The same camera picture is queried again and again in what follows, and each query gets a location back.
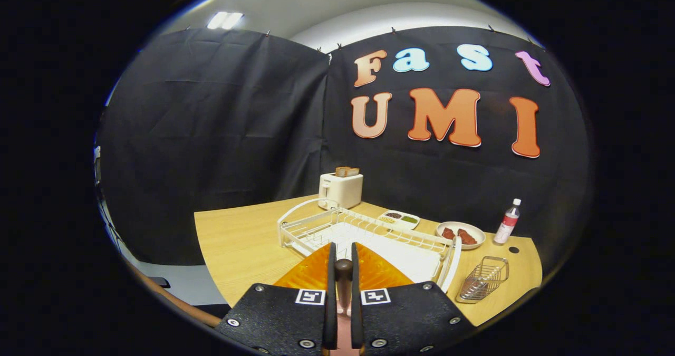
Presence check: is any black backdrop cloth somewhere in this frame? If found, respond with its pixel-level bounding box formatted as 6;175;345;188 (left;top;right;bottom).
98;26;591;272

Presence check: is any metal wire basket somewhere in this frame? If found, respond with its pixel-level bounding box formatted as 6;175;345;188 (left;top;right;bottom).
456;256;510;304

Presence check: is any dark-handled metal spoon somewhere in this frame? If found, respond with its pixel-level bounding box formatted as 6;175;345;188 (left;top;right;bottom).
334;258;354;314

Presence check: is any clear red-labelled water bottle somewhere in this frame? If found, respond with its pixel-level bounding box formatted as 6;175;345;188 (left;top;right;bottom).
493;198;522;245

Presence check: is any beige plate with meat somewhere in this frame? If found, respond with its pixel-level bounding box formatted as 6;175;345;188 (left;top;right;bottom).
436;221;486;250

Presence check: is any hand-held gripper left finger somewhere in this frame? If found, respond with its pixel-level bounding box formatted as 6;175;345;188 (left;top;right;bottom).
216;242;339;355

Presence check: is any white divided bean dish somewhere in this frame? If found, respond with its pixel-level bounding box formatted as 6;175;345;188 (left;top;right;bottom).
378;210;421;230

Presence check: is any row of black cloth clips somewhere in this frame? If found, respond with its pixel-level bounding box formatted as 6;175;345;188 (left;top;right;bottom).
264;24;533;52

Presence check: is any cream toaster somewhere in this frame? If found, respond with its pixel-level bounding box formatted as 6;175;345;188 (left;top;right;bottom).
319;172;364;210

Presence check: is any long ceiling light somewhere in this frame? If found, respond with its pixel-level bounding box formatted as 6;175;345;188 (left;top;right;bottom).
207;11;244;30

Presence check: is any white wire dish rack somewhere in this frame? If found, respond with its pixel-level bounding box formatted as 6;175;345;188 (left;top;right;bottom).
277;198;462;293

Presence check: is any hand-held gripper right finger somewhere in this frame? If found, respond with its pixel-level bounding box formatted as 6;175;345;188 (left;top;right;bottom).
350;242;477;355

